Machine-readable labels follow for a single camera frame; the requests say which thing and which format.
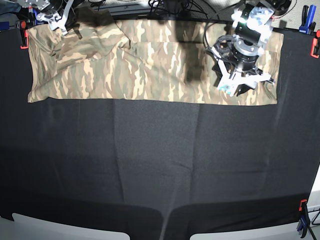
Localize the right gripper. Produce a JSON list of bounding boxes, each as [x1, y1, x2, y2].
[[48, 0, 75, 35]]

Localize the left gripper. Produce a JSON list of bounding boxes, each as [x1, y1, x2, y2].
[[212, 48, 275, 97]]

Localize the camouflage t-shirt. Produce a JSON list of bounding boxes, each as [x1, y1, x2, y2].
[[27, 7, 277, 106]]

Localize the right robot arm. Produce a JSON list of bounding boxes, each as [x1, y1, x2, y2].
[[14, 0, 75, 36]]

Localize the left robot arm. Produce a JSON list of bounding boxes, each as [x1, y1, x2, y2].
[[203, 0, 291, 97]]

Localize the red clamp left edge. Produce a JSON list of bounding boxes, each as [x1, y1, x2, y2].
[[15, 20, 29, 50]]

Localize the red clamp edge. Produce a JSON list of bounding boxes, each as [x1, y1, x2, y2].
[[15, 20, 29, 50], [310, 30, 320, 59]]

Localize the red clamp right edge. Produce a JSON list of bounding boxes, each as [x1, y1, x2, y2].
[[310, 30, 320, 59]]

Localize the blue clamp top right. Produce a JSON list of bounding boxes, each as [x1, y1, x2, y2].
[[298, 4, 317, 35]]

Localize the black table cloth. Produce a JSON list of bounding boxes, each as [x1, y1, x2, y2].
[[0, 31, 320, 239]]

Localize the orange black clamp bottom right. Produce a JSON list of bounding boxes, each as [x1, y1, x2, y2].
[[296, 199, 311, 239]]

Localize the black tangled cables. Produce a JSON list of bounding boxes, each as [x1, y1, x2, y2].
[[87, 0, 221, 20]]

